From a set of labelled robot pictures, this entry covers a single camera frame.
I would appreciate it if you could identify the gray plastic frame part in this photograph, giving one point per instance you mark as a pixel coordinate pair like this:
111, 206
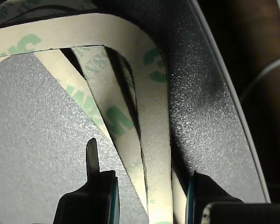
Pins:
37, 116

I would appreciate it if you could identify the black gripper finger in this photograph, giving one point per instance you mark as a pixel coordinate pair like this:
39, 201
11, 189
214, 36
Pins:
212, 198
88, 200

